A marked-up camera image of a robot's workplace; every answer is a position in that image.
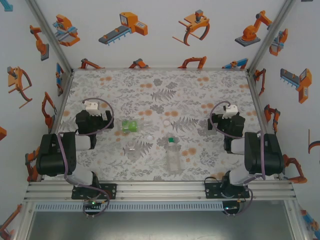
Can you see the wide aluminium base rail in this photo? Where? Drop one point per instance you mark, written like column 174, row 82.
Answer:
column 160, row 191

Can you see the grey metal base panel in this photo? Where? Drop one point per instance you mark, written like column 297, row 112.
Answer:
column 160, row 225

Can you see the small clear plastic bottle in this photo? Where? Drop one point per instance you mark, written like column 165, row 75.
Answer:
column 131, row 150

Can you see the aluminium frame post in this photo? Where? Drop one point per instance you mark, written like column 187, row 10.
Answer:
column 25, row 220
column 270, row 37
column 51, row 37
column 296, row 220

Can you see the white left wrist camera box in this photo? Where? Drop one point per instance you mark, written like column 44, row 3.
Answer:
column 92, row 107

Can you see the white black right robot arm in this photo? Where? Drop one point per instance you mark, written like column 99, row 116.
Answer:
column 265, row 155

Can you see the green-tinted clear plastic bottle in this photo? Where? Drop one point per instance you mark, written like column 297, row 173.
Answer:
column 130, row 126

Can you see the aluminium frame rail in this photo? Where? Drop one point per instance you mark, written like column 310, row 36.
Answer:
column 258, row 100
column 57, row 125
column 160, row 68

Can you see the floral printed tablecloth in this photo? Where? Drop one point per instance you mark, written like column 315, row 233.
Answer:
column 175, row 87

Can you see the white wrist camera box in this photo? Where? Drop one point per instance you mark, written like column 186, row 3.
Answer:
column 92, row 107
column 231, row 110

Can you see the clear bottle with green cap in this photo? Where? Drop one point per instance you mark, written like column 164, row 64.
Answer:
column 173, row 160

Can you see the small green-lit circuit board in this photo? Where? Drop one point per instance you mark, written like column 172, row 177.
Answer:
column 93, row 203
column 230, row 208

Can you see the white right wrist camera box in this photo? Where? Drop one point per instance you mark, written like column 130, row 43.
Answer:
column 231, row 110

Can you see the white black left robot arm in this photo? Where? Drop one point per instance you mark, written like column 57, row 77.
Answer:
column 55, row 155

